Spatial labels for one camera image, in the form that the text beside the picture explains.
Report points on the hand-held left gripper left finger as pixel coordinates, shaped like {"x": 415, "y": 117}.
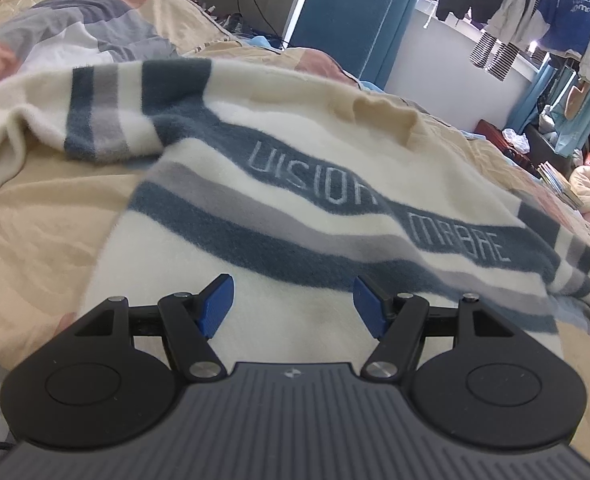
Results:
{"x": 217, "y": 305}

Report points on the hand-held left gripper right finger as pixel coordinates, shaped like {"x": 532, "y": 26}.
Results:
{"x": 367, "y": 307}

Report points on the cream sweater with blue-grey stripes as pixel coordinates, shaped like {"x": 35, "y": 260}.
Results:
{"x": 325, "y": 310}

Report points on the patchwork bed quilt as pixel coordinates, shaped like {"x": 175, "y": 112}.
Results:
{"x": 40, "y": 220}

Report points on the dark red box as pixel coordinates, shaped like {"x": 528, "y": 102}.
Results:
{"x": 490, "y": 135}

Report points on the white plastic bag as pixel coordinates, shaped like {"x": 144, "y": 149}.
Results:
{"x": 517, "y": 139}

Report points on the stack of booklets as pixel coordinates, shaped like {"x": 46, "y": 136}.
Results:
{"x": 560, "y": 182}

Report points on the white cabinet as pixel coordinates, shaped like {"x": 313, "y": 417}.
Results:
{"x": 440, "y": 70}

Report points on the light blue cloth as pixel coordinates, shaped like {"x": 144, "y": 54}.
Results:
{"x": 262, "y": 41}

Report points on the blue padded panel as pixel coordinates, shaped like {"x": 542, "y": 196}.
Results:
{"x": 340, "y": 25}

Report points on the white jacket with striped sleeves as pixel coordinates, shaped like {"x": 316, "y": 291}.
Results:
{"x": 510, "y": 10}

